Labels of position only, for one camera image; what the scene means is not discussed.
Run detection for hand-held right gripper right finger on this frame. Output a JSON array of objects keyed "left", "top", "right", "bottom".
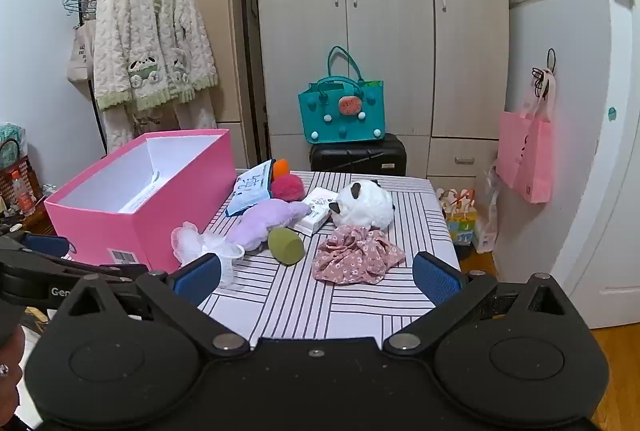
[{"left": 382, "top": 251, "right": 588, "bottom": 357}]

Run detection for teal tissue pack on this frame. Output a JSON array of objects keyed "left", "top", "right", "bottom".
[{"left": 0, "top": 122, "right": 26, "bottom": 167}]

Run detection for green makeup sponge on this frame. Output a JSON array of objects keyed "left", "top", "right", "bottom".
[{"left": 267, "top": 228, "right": 305, "bottom": 267}]

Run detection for tan wardrobe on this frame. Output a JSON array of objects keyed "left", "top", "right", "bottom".
[{"left": 122, "top": 0, "right": 251, "bottom": 167}]

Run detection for beige wardrobe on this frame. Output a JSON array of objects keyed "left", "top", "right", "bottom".
[{"left": 252, "top": 0, "right": 511, "bottom": 179}]

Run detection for orange label plastic bottle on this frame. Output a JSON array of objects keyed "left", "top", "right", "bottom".
[{"left": 11, "top": 170, "right": 37, "bottom": 217}]

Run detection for teal tote bag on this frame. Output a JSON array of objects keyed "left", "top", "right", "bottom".
[{"left": 298, "top": 45, "right": 386, "bottom": 144}]

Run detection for person's left hand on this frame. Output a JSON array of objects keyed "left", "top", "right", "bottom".
[{"left": 0, "top": 326, "right": 25, "bottom": 417}]

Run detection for white plastic bag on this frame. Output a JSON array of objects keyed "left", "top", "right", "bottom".
[{"left": 475, "top": 166, "right": 501, "bottom": 254}]

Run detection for panda plush toy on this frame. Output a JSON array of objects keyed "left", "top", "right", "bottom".
[{"left": 328, "top": 180, "right": 396, "bottom": 229}]

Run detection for wooden nightstand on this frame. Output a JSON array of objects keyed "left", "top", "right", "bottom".
[{"left": 0, "top": 206, "right": 56, "bottom": 239}]

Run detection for black clothes rack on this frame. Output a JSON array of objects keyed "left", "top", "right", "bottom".
[{"left": 77, "top": 0, "right": 271, "bottom": 169}]

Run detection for black hair ties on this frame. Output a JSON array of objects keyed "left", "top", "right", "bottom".
[{"left": 531, "top": 48, "right": 557, "bottom": 99}]

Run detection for colourful gift bag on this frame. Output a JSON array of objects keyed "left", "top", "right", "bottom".
[{"left": 437, "top": 188, "right": 478, "bottom": 247}]

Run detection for magenta fluffy pompom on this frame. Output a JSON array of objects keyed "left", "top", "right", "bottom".
[{"left": 271, "top": 174, "right": 306, "bottom": 202}]

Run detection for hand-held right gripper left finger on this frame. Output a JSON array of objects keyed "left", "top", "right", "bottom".
[{"left": 55, "top": 253, "right": 251, "bottom": 357}]

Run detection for beige canvas tote bag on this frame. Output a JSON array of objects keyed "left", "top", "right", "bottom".
[{"left": 66, "top": 0, "right": 98, "bottom": 84}]

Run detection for blue white mask packet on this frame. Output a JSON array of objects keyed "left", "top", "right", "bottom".
[{"left": 226, "top": 160, "right": 277, "bottom": 217}]

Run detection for fluffy white pajama pants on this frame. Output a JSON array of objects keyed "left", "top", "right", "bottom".
[{"left": 100, "top": 91, "right": 218, "bottom": 154}]

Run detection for pink paper bag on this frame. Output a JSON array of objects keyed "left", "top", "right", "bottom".
[{"left": 497, "top": 68, "right": 557, "bottom": 204}]

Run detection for fluffy white green cardigan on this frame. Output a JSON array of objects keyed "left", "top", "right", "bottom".
[{"left": 92, "top": 0, "right": 219, "bottom": 112}]

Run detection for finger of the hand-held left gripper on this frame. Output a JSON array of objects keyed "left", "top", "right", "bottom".
[
  {"left": 65, "top": 258, "right": 151, "bottom": 283},
  {"left": 22, "top": 233, "right": 71, "bottom": 258}
]

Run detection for black suitcase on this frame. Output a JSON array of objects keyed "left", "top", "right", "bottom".
[{"left": 310, "top": 134, "right": 407, "bottom": 177}]

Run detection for white mesh bath puff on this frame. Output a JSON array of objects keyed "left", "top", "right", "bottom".
[{"left": 171, "top": 221, "right": 246, "bottom": 287}]

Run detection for white wet wipes pack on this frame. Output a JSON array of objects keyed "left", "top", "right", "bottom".
[{"left": 290, "top": 188, "right": 341, "bottom": 237}]

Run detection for brown woven handbag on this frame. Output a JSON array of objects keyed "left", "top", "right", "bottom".
[{"left": 0, "top": 138, "right": 41, "bottom": 212}]

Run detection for pink floral cloth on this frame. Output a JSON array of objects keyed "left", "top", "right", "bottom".
[{"left": 312, "top": 226, "right": 407, "bottom": 284}]

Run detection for pink storage box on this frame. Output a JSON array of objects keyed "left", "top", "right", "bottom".
[{"left": 44, "top": 128, "right": 237, "bottom": 273}]

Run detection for purple plush toy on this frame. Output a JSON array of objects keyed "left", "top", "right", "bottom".
[{"left": 227, "top": 200, "right": 312, "bottom": 252}]

